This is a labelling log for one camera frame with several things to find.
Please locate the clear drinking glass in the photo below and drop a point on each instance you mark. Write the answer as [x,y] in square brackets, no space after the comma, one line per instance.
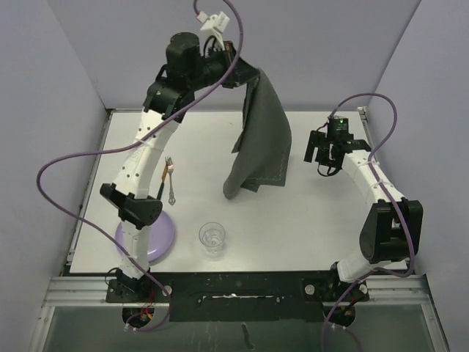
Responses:
[212,236]

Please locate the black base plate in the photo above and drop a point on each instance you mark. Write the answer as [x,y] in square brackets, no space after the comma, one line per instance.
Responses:
[240,296]

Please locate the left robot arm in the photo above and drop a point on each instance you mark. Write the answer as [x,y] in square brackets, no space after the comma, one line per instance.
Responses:
[163,110]

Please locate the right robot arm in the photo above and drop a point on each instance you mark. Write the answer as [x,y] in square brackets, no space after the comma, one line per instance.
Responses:
[391,231]

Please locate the purple plate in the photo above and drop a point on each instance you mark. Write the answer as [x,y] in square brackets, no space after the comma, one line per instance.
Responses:
[161,237]

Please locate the green handled knife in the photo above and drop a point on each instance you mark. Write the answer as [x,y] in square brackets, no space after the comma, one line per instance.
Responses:
[162,183]

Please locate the silver fork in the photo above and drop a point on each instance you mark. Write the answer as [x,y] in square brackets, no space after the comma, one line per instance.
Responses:
[170,167]

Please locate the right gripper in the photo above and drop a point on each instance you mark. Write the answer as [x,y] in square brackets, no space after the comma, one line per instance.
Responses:
[318,140]

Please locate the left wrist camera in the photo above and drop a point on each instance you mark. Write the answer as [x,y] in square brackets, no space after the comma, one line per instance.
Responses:
[215,23]

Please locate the grey cloth napkin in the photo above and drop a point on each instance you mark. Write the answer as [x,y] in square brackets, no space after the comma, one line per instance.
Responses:
[262,149]

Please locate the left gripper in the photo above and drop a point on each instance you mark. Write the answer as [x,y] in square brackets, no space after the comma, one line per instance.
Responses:
[242,72]

